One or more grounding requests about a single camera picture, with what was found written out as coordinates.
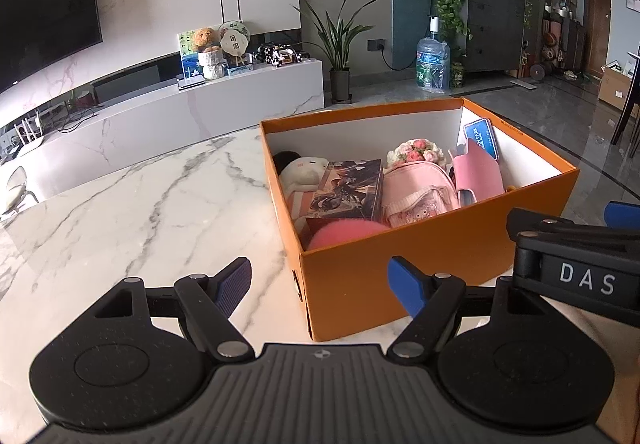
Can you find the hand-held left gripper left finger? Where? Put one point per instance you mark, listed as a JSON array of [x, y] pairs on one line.
[[232, 285]]

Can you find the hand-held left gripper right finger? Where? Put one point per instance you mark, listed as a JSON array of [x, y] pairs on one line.
[[407, 286]]

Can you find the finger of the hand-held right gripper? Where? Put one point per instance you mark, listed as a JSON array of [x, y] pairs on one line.
[[622, 215], [550, 226]]

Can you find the orange cardboard box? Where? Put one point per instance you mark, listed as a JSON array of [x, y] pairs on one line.
[[350, 284]]

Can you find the pink round plush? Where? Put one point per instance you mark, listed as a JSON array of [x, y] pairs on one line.
[[345, 234]]

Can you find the pink case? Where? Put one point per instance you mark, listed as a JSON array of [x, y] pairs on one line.
[[480, 174]]

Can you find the pink mini backpack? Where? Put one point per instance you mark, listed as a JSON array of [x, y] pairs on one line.
[[415, 186]]

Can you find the blue hang tag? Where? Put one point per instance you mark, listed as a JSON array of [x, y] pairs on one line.
[[480, 136]]

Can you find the dark illustrated card box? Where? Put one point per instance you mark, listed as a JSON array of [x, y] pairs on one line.
[[345, 189]]

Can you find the pink striped plush doll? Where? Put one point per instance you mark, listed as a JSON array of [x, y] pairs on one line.
[[300, 174]]

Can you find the dark wooden chair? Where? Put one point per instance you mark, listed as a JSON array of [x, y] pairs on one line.
[[631, 94]]

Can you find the brown cardboard carton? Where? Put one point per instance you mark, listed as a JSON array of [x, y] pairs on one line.
[[612, 86]]

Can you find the white marble tv cabinet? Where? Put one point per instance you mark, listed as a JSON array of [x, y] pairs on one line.
[[200, 109]]

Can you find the brown wooden door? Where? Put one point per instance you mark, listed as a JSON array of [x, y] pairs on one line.
[[599, 24]]

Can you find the blue water jug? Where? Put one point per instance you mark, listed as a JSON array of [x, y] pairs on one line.
[[432, 61]]

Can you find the grey flat device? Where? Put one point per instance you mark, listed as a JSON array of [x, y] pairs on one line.
[[190, 83]]

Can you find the teddy bear on stand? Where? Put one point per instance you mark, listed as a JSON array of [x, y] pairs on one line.
[[212, 65]]

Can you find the black white toy cars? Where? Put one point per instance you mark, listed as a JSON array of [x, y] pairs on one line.
[[280, 55]]

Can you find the white rolling stool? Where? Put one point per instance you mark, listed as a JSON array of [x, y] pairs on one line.
[[15, 189]]

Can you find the round paper fan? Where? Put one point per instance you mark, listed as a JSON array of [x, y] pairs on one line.
[[234, 40]]

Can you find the brown teddy bear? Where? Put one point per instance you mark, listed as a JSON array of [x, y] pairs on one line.
[[205, 39]]

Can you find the white router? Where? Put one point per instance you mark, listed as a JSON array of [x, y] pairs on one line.
[[30, 136]]

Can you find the potted long-leaf plant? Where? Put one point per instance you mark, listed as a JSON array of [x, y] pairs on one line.
[[340, 44]]

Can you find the black television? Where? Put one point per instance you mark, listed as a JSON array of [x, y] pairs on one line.
[[45, 14]]

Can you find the wall socket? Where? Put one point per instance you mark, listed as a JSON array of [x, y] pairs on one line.
[[376, 45]]

